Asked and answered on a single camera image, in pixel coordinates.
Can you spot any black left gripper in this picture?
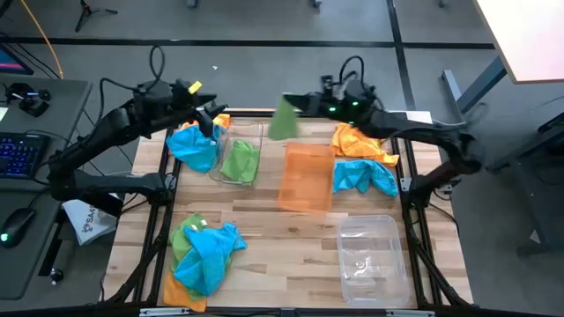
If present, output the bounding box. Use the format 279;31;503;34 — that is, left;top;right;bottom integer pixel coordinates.
171;78;229;138

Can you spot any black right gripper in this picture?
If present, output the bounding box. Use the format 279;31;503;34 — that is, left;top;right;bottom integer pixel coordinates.
283;87;360;124

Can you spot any orange microfiber towel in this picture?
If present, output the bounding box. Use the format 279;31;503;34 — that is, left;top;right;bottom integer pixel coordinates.
181;113;232;131
162;271;208;313
330;122;400;167

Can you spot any green microfiber towel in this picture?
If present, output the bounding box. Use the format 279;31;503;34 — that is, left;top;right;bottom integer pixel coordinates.
168;213;234;301
267;95;300;142
219;139;261;184

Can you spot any blue microfiber towel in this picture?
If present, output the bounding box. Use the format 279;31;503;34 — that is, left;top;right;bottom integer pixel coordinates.
166;124;226;174
332;158;399;198
173;222;248;298

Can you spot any small clear plastic basket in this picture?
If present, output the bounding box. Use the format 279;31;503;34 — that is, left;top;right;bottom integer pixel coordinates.
208;118;264;186

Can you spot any orange plastic basket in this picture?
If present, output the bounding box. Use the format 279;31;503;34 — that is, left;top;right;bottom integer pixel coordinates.
277;141;336;215

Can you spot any black desk support bar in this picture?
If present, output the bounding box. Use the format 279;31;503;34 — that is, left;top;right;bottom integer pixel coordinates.
78;197;124;217

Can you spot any grey desk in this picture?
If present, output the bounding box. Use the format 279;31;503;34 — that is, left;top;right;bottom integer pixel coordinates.
0;75;93;301

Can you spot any white paper sheet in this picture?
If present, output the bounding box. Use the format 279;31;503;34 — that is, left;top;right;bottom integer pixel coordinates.
61;198;118;247

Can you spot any black tripod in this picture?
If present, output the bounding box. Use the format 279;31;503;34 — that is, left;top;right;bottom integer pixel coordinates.
74;0;119;33

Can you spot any grey table leg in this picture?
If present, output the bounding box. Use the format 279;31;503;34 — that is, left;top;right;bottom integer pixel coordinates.
442;55;508;133

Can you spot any large clear plastic basket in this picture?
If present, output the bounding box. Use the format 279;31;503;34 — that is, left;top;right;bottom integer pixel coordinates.
337;214;411;308

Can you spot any backlit black keyboard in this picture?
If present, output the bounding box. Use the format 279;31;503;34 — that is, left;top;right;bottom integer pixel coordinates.
0;132;51;181

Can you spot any computer monitor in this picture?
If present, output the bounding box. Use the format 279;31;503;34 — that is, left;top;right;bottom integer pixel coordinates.
0;43;34;77

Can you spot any black desk leg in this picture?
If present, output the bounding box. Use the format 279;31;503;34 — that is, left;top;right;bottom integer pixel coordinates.
38;219;67;277

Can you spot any black computer mouse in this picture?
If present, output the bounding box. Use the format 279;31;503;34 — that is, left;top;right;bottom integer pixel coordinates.
0;207;36;249

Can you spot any white table top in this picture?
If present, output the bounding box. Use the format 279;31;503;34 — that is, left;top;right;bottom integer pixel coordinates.
473;0;564;85

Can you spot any black equipment stand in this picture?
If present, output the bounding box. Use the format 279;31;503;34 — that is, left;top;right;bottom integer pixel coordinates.
484;109;564;259

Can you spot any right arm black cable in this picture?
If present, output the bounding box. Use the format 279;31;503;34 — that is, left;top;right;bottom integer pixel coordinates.
338;55;367;87

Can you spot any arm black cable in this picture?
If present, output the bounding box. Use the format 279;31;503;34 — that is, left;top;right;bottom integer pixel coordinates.
99;45;167;129
338;55;367;87

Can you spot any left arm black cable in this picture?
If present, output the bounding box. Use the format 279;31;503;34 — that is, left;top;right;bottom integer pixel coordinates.
99;45;167;129

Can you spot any black clamp mount gadget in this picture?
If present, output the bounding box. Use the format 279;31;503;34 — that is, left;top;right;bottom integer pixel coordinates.
4;82;52;118

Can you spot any yellow floor cable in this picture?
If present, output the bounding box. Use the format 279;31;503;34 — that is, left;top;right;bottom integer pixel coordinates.
19;0;64;80

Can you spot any black aluminium table frame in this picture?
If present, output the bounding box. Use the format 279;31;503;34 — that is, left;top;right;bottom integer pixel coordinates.
99;108;471;317

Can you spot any long silver edge bracket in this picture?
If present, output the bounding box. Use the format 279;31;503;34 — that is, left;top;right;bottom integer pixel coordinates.
138;306;191;317
386;309;436;317

